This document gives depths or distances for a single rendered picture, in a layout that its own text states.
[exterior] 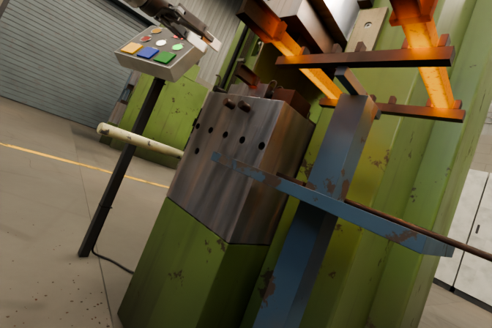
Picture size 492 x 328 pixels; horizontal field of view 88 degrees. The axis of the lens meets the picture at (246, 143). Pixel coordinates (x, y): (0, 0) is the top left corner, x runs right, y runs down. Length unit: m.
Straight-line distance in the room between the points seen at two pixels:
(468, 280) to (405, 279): 4.61
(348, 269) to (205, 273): 0.40
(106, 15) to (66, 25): 1.08
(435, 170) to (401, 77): 0.48
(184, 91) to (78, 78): 3.80
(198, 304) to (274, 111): 0.60
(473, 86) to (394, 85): 0.52
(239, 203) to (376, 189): 0.39
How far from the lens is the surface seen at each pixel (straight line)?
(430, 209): 1.23
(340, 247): 0.83
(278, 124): 0.77
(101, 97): 8.81
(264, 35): 0.53
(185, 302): 0.91
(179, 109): 5.79
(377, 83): 0.92
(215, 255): 0.81
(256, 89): 0.96
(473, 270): 5.82
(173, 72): 1.22
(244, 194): 0.76
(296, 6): 1.09
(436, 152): 1.27
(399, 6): 0.40
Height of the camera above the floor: 0.70
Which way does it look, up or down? 4 degrees up
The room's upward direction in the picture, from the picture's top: 22 degrees clockwise
